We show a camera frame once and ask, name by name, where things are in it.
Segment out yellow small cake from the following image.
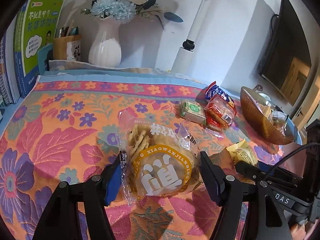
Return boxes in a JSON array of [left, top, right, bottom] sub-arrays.
[[226, 139, 258, 166]]

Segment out red caramel biscuit pack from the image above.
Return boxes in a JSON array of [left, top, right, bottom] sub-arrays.
[[204, 94, 237, 134]]

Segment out clear bag small round crackers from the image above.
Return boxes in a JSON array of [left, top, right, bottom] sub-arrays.
[[118, 110, 202, 204]]

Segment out floral orange pink tablecloth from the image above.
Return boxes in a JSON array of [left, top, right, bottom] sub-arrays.
[[0, 65, 304, 240]]

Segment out green white cracker pack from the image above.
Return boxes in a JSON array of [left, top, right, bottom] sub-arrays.
[[180, 99, 206, 126]]

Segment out blue red chip bag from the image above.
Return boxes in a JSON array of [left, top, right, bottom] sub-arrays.
[[204, 81, 235, 107]]

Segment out white pipe with black clamp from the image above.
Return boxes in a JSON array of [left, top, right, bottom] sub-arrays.
[[171, 0, 211, 75]]

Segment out stack of upright books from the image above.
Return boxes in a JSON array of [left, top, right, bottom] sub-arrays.
[[1, 1, 39, 104]]

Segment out white ceramic vase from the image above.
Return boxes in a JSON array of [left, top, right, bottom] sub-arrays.
[[88, 16, 121, 68]]

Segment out wooden pen holder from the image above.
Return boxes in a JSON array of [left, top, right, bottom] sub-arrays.
[[53, 35, 82, 61]]

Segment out green cover book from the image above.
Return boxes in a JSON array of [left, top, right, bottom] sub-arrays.
[[22, 0, 65, 77]]

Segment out blue white artificial flowers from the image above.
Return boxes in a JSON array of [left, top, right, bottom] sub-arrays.
[[80, 0, 183, 24]]

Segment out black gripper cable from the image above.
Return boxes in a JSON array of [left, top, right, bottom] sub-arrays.
[[263, 142, 320, 181]]

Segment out black wall television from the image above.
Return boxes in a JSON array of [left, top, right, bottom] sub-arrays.
[[259, 0, 311, 106]]

